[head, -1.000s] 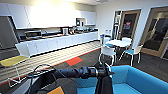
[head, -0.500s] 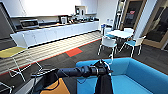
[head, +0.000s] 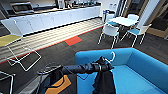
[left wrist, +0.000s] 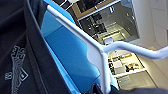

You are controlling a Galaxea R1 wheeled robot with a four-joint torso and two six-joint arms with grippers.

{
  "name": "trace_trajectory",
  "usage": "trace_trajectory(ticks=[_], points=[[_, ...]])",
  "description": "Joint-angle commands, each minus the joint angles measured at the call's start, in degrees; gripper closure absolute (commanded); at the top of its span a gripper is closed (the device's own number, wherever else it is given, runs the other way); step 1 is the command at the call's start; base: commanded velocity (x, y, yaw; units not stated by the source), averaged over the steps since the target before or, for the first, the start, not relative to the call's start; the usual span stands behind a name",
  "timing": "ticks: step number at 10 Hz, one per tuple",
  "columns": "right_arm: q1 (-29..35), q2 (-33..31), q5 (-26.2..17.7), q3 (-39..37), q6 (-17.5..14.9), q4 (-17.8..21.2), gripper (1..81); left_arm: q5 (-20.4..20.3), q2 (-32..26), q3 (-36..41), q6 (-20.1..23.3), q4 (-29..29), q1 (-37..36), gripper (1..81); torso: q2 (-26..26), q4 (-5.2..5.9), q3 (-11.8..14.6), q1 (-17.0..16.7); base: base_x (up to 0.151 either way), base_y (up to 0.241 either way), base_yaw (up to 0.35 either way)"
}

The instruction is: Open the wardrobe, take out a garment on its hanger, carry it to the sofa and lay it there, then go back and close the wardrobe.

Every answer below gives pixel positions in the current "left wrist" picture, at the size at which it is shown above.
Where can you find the blue sofa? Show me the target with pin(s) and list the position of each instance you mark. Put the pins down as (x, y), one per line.
(70, 53)

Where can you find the white kitchen counter cabinets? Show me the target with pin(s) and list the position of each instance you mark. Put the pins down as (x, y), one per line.
(128, 68)

